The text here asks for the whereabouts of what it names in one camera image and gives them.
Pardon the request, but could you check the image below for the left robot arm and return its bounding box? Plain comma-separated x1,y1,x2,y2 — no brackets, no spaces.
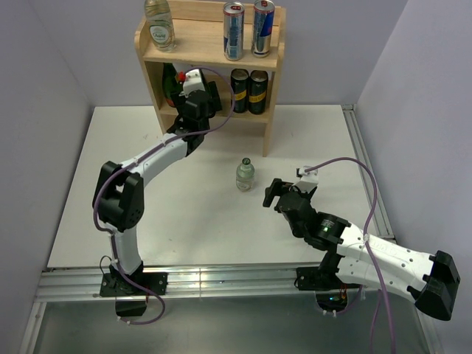
92,81,222,295

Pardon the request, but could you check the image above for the aluminium right rail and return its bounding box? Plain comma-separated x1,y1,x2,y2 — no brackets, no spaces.
341,104,395,237

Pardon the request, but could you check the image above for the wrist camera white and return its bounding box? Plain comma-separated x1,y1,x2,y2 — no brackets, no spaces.
294,166,319,193
178,69,205,97

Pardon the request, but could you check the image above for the right black yellow can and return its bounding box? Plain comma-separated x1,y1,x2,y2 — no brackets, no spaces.
249,70,268,114

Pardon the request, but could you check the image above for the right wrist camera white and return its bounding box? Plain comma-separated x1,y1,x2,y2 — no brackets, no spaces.
294,166,319,193

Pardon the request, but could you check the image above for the clear bottle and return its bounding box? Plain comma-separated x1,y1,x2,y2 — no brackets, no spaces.
144,0,176,52
236,157,255,192

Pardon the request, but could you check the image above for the black yellow can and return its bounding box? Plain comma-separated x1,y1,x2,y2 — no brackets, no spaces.
230,69,249,114
249,70,268,114

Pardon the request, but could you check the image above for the green Perrier bottle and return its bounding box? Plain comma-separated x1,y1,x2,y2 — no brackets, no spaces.
162,63,182,107

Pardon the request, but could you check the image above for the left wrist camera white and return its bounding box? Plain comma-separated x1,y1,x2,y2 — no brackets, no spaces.
178,69,205,97

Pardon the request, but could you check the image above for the aluminium front rail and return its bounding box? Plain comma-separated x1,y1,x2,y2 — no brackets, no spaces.
35,263,425,303

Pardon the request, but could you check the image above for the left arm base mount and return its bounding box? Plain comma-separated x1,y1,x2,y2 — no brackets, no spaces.
99,268,168,324

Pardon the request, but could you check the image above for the wooden two-tier shelf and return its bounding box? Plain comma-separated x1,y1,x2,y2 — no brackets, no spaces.
134,1,287,156

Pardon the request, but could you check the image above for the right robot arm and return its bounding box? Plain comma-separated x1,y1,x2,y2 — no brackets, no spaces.
263,178,460,321

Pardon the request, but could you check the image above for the left black yellow can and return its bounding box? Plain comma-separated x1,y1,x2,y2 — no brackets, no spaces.
230,69,249,114

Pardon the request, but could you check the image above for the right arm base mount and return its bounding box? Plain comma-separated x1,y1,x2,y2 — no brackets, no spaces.
294,266,362,316

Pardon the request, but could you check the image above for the aluminium rail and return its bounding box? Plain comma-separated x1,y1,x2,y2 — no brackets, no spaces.
35,263,425,303
341,104,395,237

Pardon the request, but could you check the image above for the Red Bull can front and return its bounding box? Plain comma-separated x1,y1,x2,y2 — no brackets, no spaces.
223,1,245,61

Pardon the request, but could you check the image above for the red bull can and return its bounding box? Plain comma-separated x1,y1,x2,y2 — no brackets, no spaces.
223,1,245,61
251,0,275,58

